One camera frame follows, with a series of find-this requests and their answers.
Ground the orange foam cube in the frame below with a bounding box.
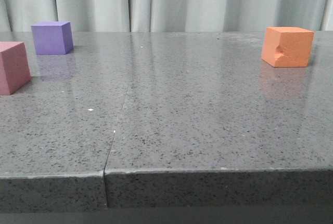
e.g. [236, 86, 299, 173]
[261, 27, 314, 68]

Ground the pale grey curtain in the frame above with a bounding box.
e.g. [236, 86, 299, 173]
[1, 0, 332, 32]

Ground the purple foam cube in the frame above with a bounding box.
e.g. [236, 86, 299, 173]
[31, 21, 74, 55]

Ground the pink foam cube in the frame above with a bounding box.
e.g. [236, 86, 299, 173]
[1, 42, 31, 95]

